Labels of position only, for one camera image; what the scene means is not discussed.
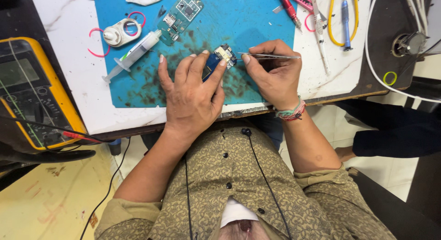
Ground person's right hand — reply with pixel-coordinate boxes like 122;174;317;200
241;39;304;111

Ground person's left hand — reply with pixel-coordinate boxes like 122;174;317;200
158;50;228;137

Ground silver metal tweezers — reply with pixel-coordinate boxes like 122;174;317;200
236;52;302;60

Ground small blue circuit board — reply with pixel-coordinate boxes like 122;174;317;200
201;44;238;83

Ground silver white slim tool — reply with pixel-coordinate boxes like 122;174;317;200
306;0;331;75

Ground blue stained work mat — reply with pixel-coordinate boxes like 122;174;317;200
94;0;298;109

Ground clear plastic syringe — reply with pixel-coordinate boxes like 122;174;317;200
101;29;163;84

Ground red pen-shaped tool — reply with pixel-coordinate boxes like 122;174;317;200
277;0;303;33

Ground olive patterned shirt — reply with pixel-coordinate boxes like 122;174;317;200
94;119;397;240

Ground long green circuit board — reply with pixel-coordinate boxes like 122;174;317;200
157;0;204;47

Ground blue precision screwdriver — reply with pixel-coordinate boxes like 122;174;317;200
341;0;354;52

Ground dark table leg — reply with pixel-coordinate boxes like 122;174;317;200
108;138;122;156

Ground white magnifier loupe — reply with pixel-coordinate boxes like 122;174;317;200
103;18;143;48

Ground white undershirt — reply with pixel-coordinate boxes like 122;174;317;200
220;197;260;229

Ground red multimeter probe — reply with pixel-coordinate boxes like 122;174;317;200
62;131;105;144

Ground round metal fixture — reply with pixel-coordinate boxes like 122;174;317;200
391;31;430;58

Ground black multimeter lead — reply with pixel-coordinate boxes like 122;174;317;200
0;115;116;146

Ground yellow digital multimeter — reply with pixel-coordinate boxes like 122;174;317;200
0;36;87;152

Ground black seat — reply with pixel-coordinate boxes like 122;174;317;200
347;154;441;240

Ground multicoloured thread bracelet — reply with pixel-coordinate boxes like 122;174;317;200
274;96;307;122

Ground pink ring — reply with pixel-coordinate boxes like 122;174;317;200
304;13;317;33

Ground yellow cable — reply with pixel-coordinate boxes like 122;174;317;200
327;0;360;47

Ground long white cable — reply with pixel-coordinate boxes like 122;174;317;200
364;0;441;104

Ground black earphone cable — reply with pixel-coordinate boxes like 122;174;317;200
184;128;293;240

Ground pink cord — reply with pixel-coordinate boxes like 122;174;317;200
87;11;147;58

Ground yellow-green rubber ring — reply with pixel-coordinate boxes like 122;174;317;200
383;71;398;87

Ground bundle of white cables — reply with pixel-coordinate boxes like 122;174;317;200
404;0;430;36

